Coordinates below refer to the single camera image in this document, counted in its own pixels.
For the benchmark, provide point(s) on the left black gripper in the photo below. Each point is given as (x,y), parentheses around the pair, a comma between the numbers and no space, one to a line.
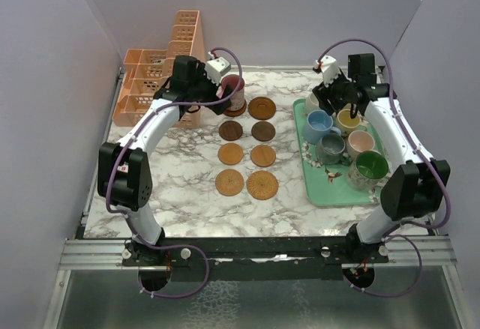
(201,75)

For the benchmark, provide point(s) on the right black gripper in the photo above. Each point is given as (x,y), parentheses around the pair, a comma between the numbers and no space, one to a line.
(325,95)

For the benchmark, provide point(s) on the brown ringed wooden coaster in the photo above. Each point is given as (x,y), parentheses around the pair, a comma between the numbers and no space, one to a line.
(238,112)

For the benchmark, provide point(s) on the red pink mug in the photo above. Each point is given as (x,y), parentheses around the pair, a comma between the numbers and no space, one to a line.
(237,84)

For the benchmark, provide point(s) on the dark brown wooden coaster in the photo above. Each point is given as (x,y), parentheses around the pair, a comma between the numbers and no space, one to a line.
(230,130)

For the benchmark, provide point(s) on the light wooden coaster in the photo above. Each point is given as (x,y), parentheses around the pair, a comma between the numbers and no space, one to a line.
(263,155)
(230,154)

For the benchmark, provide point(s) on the dark walnut coaster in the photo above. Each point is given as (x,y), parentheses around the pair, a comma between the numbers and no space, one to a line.
(263,131)

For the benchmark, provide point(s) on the light wooden front coaster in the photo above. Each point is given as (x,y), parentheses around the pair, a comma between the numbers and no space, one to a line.
(263,155)

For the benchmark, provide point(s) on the woven rattan coaster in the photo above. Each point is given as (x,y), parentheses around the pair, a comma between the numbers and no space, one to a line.
(262,185)
(229,182)

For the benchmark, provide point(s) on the peach mesh file organizer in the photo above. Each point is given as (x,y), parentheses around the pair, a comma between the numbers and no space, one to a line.
(148,69)

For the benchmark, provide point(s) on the mint green tray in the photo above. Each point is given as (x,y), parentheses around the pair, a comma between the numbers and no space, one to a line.
(327,185)

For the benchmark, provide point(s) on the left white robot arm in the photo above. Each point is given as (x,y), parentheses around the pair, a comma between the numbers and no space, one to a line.
(124,176)

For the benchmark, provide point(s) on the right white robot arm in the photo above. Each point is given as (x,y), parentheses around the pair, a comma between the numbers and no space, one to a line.
(417,185)

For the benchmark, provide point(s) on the white cream mug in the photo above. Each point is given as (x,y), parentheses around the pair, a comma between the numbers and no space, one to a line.
(311,104)

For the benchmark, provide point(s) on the yellow mug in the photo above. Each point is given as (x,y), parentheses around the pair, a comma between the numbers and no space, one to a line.
(345,123)

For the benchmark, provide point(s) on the light blue mug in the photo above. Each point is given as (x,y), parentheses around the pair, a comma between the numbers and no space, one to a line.
(318,124)

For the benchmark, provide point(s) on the grey mug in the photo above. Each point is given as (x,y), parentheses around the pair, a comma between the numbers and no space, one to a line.
(330,149)

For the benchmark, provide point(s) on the green mug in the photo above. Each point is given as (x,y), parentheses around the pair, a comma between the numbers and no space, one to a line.
(367,170)

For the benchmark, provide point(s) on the small silver card box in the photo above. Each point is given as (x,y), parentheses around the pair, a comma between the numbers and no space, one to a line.
(123,168)

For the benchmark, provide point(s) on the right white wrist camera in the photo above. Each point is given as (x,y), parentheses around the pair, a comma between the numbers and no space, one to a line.
(329,68)

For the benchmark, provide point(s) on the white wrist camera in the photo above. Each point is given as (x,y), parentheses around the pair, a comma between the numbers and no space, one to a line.
(216,69)
(329,68)

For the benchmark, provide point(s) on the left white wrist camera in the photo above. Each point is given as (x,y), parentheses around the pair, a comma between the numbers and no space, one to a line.
(216,69)

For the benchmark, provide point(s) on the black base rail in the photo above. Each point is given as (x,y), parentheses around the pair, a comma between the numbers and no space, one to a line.
(250,259)

